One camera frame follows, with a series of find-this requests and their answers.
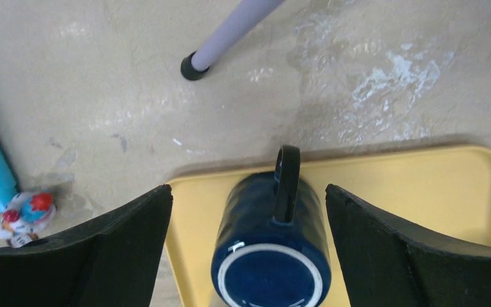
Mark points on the dark blue ceramic mug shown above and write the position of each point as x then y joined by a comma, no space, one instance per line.
271,248

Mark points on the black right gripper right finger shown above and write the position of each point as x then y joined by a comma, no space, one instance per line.
387,260

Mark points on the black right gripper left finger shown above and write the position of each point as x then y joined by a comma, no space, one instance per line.
110,260

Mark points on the yellow plastic tray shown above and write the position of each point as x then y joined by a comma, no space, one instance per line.
446,189

